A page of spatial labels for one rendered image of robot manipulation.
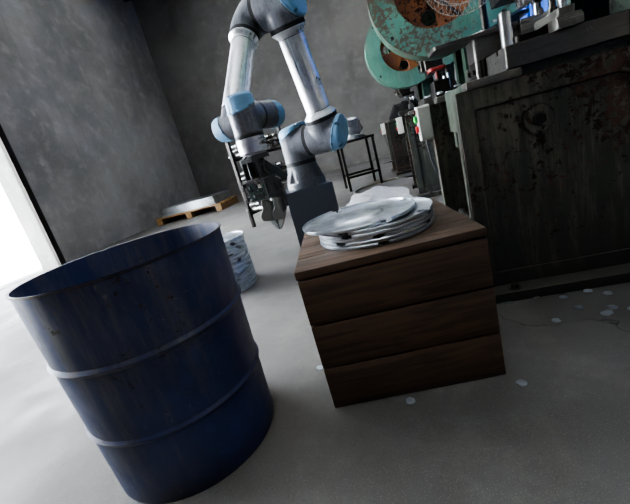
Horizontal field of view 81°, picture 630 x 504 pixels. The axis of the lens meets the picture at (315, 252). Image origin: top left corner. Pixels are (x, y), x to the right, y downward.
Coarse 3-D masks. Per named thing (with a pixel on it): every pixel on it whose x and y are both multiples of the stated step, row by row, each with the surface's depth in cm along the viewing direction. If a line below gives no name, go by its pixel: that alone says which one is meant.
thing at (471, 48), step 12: (516, 24) 110; (468, 36) 113; (480, 36) 112; (492, 36) 113; (444, 48) 116; (456, 48) 123; (468, 48) 120; (480, 48) 115; (492, 48) 114; (468, 60) 123; (480, 60) 116; (480, 72) 117
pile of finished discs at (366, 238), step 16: (416, 208) 88; (432, 208) 86; (384, 224) 81; (400, 224) 81; (416, 224) 80; (320, 240) 92; (336, 240) 84; (352, 240) 81; (368, 240) 82; (384, 240) 79
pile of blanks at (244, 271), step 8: (232, 240) 184; (240, 240) 185; (232, 248) 180; (240, 248) 184; (232, 256) 180; (240, 256) 183; (248, 256) 190; (232, 264) 181; (240, 264) 183; (248, 264) 188; (240, 272) 186; (248, 272) 187; (240, 280) 183; (248, 280) 187; (256, 280) 195
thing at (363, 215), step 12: (360, 204) 107; (372, 204) 102; (384, 204) 98; (396, 204) 94; (408, 204) 90; (324, 216) 104; (336, 216) 100; (348, 216) 92; (360, 216) 89; (372, 216) 88; (384, 216) 85; (396, 216) 81; (312, 228) 93; (324, 228) 89; (336, 228) 86; (348, 228) 83; (360, 228) 79
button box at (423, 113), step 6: (414, 108) 151; (420, 108) 145; (426, 108) 145; (420, 114) 146; (426, 114) 146; (420, 120) 147; (426, 120) 146; (420, 126) 147; (426, 126) 147; (432, 126) 147; (420, 132) 149; (426, 132) 148; (432, 132) 148; (420, 138) 152; (426, 138) 149; (432, 162) 157
